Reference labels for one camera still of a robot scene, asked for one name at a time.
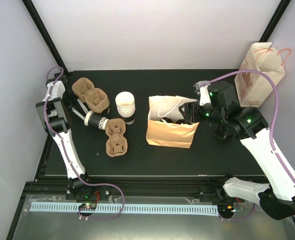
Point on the right black frame post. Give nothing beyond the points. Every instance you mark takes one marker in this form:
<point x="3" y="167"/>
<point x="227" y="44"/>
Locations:
<point x="273" y="22"/>

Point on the black frame post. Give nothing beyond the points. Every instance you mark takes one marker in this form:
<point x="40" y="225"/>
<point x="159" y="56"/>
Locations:
<point x="36" y="18"/>
<point x="273" y="22"/>

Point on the left controller board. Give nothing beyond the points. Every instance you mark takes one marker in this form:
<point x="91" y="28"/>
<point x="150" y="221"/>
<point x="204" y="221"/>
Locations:
<point x="87" y="206"/>

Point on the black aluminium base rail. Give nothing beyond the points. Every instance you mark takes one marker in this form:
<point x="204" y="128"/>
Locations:
<point x="160" y="186"/>

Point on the white printed paper bag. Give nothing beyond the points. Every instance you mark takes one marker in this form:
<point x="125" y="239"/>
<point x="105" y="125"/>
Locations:
<point x="253" y="88"/>

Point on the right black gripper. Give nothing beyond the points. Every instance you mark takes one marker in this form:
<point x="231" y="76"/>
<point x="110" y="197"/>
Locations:
<point x="194" y="109"/>

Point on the left black frame post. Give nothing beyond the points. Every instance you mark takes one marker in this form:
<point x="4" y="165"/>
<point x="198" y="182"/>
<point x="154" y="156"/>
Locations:
<point x="36" y="18"/>

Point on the stack of paper cups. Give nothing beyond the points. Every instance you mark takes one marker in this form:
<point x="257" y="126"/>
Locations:
<point x="125" y="103"/>

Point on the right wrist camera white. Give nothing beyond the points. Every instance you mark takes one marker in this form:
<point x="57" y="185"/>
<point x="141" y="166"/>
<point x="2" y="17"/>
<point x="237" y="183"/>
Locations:
<point x="201" y="88"/>

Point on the bundle of white stirrers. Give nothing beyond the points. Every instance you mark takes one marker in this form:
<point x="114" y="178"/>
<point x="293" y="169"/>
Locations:
<point x="80" y="109"/>

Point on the pulp cup carrier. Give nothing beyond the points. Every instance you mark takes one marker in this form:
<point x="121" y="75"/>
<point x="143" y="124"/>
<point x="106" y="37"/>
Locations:
<point x="97" y="100"/>
<point x="116" y="144"/>
<point x="82" y="87"/>

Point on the brown paper bag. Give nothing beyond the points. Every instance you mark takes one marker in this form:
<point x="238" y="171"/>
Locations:
<point x="168" y="135"/>

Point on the cup holding white stirrers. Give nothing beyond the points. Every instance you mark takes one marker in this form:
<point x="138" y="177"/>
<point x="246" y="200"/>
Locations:
<point x="95" y="120"/>

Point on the rear pulp cup carrier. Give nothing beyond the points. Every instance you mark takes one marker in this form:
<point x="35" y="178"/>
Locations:
<point x="82" y="87"/>

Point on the white slotted cable duct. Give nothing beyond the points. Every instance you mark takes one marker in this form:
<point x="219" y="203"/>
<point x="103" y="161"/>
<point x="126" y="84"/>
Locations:
<point x="108" y="208"/>

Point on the right controller board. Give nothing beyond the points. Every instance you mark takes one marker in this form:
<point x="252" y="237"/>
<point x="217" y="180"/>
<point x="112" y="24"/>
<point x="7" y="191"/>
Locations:
<point x="229" y="208"/>

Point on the controller board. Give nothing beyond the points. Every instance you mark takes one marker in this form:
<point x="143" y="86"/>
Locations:
<point x="87" y="206"/>
<point x="229" y="208"/>

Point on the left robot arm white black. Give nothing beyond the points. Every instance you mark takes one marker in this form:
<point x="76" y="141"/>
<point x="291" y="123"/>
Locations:
<point x="56" y="122"/>

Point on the spare black cup lids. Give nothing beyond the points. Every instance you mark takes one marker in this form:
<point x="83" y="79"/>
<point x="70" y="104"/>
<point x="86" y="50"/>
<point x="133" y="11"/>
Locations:
<point x="221" y="132"/>

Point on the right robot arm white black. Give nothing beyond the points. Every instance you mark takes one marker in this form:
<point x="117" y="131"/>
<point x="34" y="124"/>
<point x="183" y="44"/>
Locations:
<point x="220" y="105"/>

